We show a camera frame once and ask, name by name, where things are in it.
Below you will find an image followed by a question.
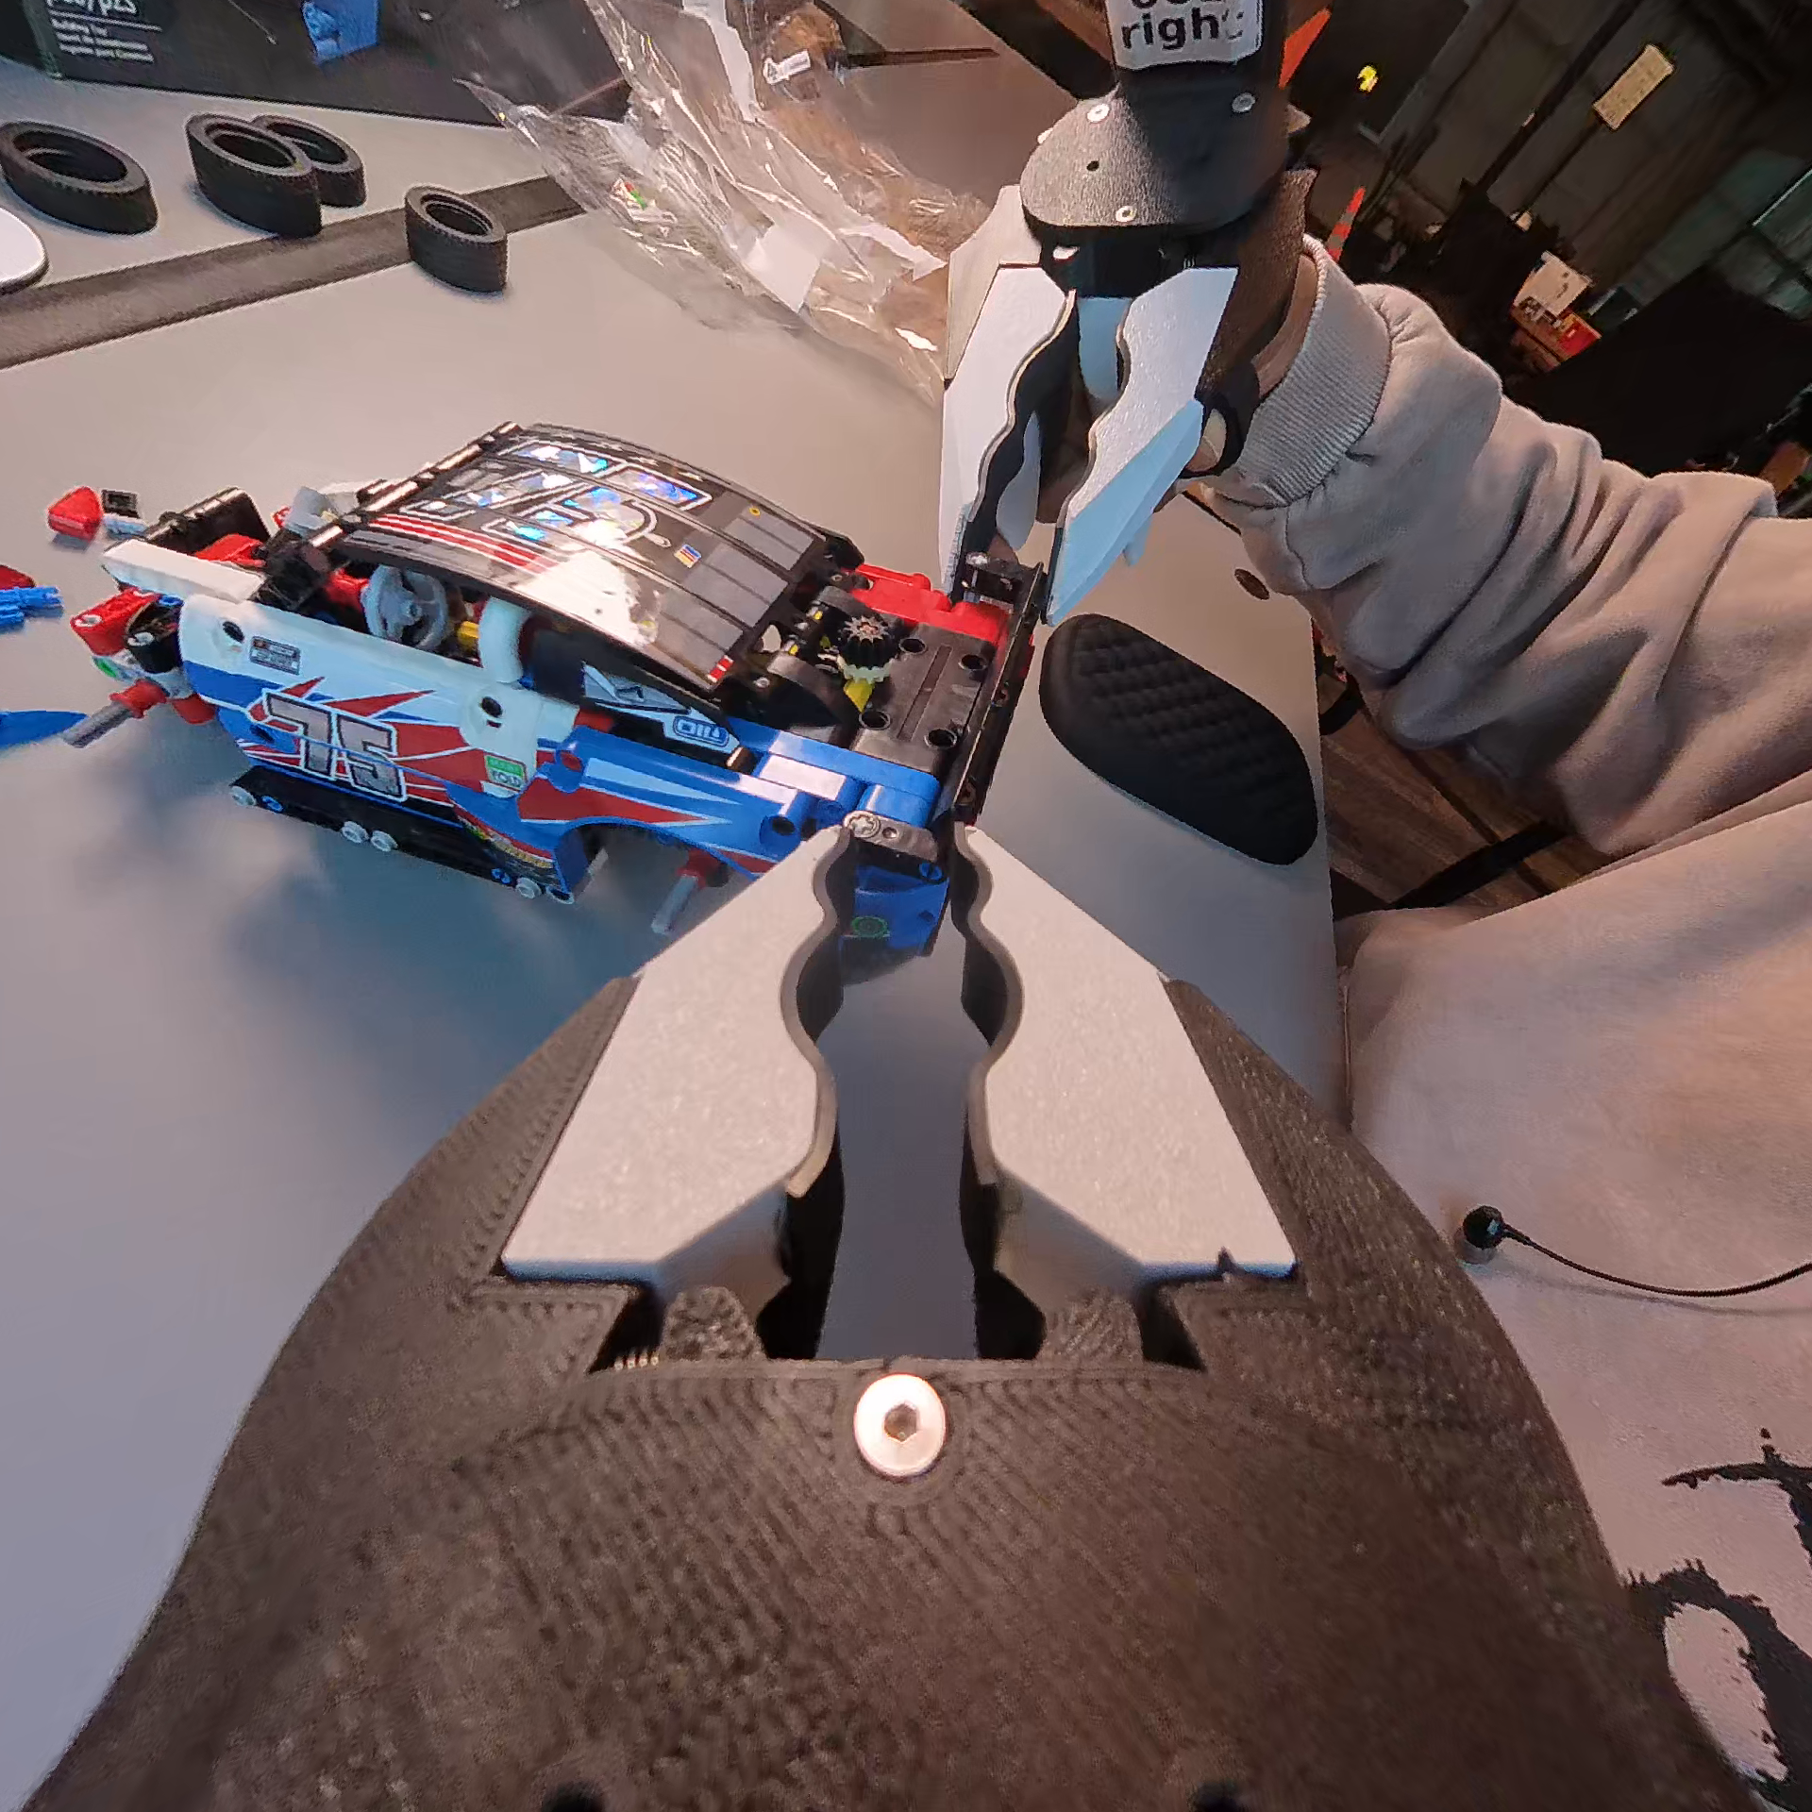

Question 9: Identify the black earphone with cable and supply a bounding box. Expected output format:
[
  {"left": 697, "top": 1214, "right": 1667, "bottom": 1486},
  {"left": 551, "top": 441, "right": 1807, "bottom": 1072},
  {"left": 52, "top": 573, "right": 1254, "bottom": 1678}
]
[{"left": 1458, "top": 1203, "right": 1812, "bottom": 1296}]

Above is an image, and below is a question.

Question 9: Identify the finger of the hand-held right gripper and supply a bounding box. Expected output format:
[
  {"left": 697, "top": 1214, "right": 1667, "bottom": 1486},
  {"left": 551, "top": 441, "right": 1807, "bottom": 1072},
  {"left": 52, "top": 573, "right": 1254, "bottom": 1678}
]
[
  {"left": 939, "top": 260, "right": 1080, "bottom": 571},
  {"left": 1045, "top": 266, "right": 1246, "bottom": 627}
]

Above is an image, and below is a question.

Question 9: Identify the person's hoodie torso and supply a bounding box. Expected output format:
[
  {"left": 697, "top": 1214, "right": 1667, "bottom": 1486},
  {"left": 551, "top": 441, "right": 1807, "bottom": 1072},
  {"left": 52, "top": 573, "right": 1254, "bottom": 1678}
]
[{"left": 1331, "top": 770, "right": 1812, "bottom": 1812}]

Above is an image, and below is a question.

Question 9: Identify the black lego beam assembly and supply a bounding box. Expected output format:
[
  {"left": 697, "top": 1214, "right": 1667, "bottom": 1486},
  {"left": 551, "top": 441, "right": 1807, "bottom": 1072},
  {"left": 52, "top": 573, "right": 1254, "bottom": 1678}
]
[{"left": 837, "top": 554, "right": 1051, "bottom": 865}]

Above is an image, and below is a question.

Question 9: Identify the black wrist rest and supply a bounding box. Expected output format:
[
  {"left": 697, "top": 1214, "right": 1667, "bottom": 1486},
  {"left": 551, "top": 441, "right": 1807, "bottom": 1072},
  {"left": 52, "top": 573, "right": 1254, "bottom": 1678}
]
[{"left": 1040, "top": 613, "right": 1322, "bottom": 865}]

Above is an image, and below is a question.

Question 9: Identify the lego race car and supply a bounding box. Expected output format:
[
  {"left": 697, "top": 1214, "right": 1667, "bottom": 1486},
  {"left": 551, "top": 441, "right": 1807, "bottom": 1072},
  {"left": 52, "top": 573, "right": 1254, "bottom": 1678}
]
[{"left": 72, "top": 422, "right": 1021, "bottom": 943}]

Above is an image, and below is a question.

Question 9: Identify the black rubber lego tire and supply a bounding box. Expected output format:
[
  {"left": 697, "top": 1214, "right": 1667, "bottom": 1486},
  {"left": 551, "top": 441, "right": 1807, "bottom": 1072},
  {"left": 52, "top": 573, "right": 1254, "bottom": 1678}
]
[
  {"left": 256, "top": 112, "right": 368, "bottom": 209},
  {"left": 404, "top": 184, "right": 511, "bottom": 296},
  {"left": 189, "top": 112, "right": 326, "bottom": 239},
  {"left": 0, "top": 121, "right": 159, "bottom": 235}
]

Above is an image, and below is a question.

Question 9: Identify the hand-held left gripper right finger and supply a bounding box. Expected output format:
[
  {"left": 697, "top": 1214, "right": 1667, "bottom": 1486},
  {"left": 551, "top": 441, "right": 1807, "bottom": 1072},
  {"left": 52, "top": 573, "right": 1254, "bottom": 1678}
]
[{"left": 950, "top": 825, "right": 1299, "bottom": 1318}]

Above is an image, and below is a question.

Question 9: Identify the black lego box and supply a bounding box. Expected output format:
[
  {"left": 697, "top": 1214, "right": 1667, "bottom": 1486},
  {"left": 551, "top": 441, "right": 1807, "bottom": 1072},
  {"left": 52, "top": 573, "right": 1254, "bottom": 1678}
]
[{"left": 0, "top": 0, "right": 633, "bottom": 128}]

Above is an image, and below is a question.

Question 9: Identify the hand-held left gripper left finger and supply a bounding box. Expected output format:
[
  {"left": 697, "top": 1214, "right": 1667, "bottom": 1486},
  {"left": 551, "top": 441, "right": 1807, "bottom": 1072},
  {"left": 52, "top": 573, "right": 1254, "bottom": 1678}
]
[{"left": 499, "top": 825, "right": 853, "bottom": 1318}]

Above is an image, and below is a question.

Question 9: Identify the clear plastic bag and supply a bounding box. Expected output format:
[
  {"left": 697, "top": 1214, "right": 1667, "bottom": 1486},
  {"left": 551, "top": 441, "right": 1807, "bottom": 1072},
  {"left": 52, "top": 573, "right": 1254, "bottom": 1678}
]
[{"left": 468, "top": 0, "right": 993, "bottom": 363}]

